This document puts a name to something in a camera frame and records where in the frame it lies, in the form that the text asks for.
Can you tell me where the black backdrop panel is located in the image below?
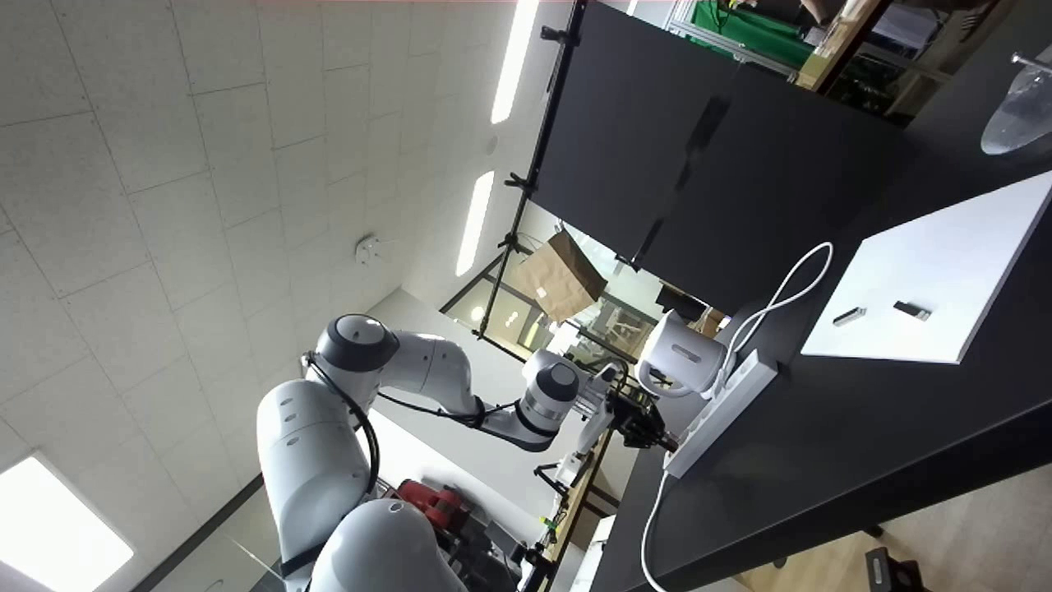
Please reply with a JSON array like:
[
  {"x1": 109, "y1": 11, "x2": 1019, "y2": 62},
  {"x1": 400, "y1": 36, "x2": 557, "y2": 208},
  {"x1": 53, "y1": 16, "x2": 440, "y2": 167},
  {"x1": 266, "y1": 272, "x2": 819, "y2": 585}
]
[{"x1": 523, "y1": 0, "x2": 915, "y2": 315}]

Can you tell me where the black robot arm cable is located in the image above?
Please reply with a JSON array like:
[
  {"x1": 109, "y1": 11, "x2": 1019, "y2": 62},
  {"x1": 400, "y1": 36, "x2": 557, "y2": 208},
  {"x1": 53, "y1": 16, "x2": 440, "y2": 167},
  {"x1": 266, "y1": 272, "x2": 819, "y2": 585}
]
[{"x1": 373, "y1": 389, "x2": 489, "y2": 429}]

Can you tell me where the red machine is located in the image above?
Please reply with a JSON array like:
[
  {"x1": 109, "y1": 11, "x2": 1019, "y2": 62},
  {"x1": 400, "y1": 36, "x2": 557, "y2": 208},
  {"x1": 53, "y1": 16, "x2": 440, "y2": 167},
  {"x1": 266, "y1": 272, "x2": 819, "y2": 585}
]
[{"x1": 390, "y1": 475, "x2": 475, "y2": 543}]

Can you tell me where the white flat board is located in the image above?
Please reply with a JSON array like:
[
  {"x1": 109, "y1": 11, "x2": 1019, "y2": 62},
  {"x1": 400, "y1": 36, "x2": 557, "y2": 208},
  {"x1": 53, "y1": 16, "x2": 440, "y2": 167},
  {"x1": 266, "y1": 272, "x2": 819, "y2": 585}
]
[{"x1": 798, "y1": 167, "x2": 1052, "y2": 369}]

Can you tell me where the white power strip cable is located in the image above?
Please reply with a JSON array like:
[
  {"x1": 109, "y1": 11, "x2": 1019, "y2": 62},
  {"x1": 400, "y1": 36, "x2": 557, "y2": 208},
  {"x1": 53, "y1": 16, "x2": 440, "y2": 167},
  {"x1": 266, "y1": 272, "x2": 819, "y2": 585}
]
[{"x1": 638, "y1": 463, "x2": 674, "y2": 592}]

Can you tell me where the white kettle cable with plug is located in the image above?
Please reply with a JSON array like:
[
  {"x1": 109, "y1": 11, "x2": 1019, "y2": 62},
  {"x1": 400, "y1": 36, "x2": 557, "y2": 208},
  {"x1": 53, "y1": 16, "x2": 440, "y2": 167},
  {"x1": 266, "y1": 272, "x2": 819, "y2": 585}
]
[{"x1": 709, "y1": 239, "x2": 838, "y2": 397}]

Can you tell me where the square ceiling light panel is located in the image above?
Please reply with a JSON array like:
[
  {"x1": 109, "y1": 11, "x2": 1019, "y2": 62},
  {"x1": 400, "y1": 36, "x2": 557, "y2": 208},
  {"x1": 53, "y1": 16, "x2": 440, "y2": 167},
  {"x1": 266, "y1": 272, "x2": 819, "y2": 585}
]
[{"x1": 0, "y1": 453, "x2": 140, "y2": 592}]

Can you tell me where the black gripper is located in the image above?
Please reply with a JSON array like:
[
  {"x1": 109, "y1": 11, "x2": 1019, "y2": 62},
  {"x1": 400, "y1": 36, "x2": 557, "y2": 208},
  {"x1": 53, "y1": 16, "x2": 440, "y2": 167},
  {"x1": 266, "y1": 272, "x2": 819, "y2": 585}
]
[{"x1": 604, "y1": 389, "x2": 682, "y2": 453}]

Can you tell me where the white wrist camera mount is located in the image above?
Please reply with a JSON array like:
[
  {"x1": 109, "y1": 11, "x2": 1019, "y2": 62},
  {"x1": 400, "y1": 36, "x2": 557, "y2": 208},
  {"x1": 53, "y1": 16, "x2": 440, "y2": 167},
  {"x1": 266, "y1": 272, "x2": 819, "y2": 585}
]
[{"x1": 570, "y1": 393, "x2": 618, "y2": 478}]

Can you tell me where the brown paper bag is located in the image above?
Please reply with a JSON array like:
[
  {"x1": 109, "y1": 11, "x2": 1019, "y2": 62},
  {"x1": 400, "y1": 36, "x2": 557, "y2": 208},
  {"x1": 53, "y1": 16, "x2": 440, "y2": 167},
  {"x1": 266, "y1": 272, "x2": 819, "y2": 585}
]
[{"x1": 523, "y1": 227, "x2": 607, "y2": 324}]

